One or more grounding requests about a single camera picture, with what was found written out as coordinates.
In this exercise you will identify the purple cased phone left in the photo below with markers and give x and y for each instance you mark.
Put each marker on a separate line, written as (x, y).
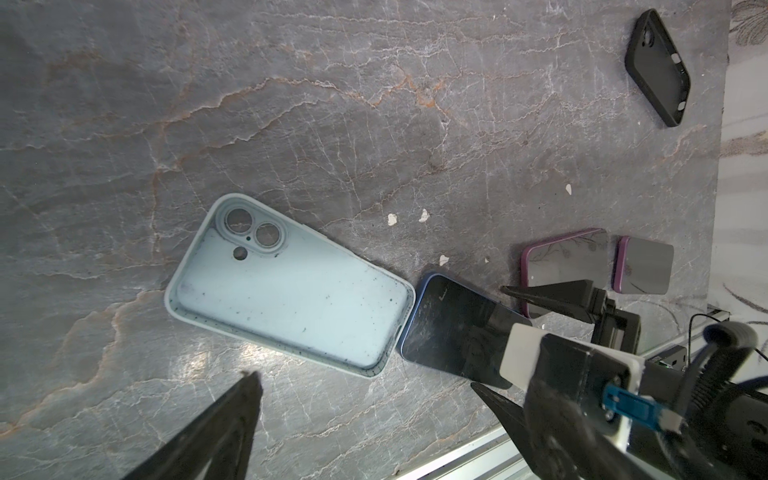
(581, 255)

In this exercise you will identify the purple cased phone right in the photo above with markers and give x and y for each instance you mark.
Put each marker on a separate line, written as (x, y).
(642, 267)

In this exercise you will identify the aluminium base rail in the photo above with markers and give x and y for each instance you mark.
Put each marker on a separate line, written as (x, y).
(492, 455)

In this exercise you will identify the light blue phone case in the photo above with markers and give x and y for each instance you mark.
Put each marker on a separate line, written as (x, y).
(255, 274)

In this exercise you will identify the blue phone black screen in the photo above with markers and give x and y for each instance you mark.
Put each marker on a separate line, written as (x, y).
(459, 331)

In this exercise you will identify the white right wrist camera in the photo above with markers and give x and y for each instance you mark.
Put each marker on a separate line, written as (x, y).
(521, 355)

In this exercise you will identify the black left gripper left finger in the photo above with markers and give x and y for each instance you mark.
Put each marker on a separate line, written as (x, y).
(217, 444)

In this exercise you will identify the black phone case far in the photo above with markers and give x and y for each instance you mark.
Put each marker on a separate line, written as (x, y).
(653, 62)

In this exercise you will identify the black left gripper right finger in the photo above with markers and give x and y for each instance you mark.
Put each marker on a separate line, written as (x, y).
(565, 443)

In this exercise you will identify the purple cased phone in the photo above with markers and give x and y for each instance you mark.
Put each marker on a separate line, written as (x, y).
(642, 267)
(581, 255)

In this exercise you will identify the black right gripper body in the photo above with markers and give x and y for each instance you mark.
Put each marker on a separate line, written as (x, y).
(579, 372)

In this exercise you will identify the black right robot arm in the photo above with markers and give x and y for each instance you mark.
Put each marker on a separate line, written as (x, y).
(699, 422)

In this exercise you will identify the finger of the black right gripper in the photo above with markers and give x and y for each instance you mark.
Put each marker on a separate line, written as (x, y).
(511, 417)
(578, 300)

